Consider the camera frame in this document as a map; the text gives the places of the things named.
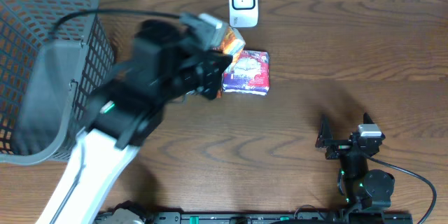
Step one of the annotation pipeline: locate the red orange patterned snack packet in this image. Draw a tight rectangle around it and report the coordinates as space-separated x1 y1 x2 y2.
213 26 246 99

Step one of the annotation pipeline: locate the red purple snack bag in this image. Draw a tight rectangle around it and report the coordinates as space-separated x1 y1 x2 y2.
222 50 270 96

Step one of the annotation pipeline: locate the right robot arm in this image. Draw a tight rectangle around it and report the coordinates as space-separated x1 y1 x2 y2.
315 113 395 223

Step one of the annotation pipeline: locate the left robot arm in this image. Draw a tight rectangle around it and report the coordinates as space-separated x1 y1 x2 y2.
38 14 232 223

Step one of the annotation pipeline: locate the white barcode scanner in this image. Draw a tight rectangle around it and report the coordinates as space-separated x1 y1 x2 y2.
229 0 259 28

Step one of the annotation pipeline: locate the gray plastic mesh basket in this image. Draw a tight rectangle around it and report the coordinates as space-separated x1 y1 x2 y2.
1 0 115 165

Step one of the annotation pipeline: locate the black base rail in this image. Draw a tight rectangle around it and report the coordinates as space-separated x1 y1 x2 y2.
94 211 414 224

